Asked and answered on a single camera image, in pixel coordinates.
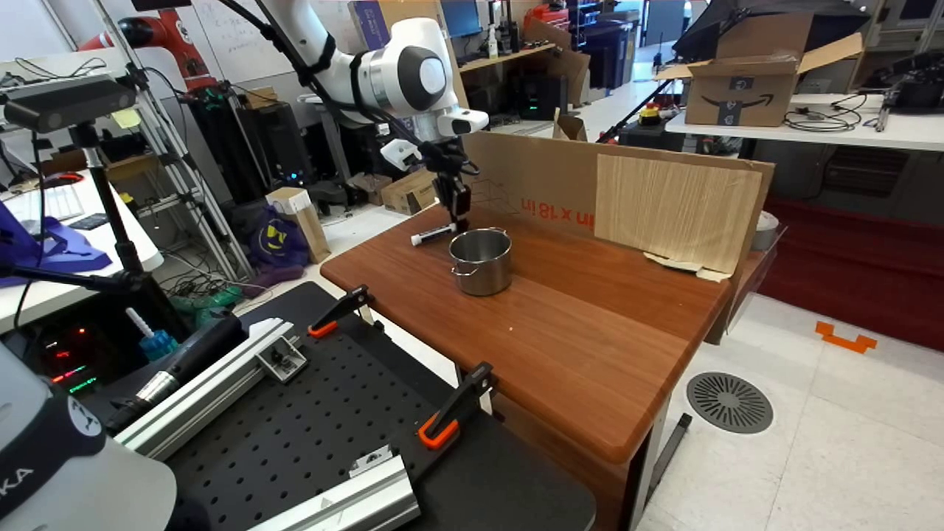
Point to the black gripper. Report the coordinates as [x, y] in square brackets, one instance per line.
[449, 165]

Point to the black and white marker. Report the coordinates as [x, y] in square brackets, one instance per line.
[433, 234]

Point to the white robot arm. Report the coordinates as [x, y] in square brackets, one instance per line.
[407, 84]

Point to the small steel pot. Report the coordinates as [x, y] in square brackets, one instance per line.
[481, 259]

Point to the orange floor marker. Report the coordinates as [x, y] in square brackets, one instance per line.
[840, 339]

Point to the large cardboard sheet barrier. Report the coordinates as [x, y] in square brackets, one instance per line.
[546, 180]

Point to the far black orange clamp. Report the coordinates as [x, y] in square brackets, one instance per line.
[354, 301]

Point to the black orange clamp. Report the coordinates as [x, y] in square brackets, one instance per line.
[354, 301]
[443, 423]

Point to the wooden desk with metal leg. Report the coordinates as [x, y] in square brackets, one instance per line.
[584, 342]

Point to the black perforated breadboard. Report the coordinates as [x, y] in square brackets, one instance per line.
[284, 444]

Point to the near black orange clamp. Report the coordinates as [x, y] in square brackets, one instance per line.
[443, 423]

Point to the light wood panel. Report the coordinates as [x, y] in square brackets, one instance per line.
[680, 209]

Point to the open cardboard amazon box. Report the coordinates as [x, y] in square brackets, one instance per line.
[750, 79]

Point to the round floor drain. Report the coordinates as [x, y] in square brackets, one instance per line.
[729, 403]

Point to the white lab table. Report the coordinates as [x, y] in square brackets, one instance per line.
[835, 122]

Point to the blue cloth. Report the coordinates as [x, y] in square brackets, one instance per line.
[49, 255]

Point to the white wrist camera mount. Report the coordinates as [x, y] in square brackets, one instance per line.
[399, 146]

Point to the far aluminium extrusion rail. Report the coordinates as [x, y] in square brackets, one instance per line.
[176, 411]

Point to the aluminium extrusion rail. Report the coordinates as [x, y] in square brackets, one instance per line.
[176, 411]
[375, 495]

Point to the near aluminium extrusion rail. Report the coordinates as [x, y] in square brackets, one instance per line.
[375, 495]

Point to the black camera on tripod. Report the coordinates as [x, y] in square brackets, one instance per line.
[76, 108]

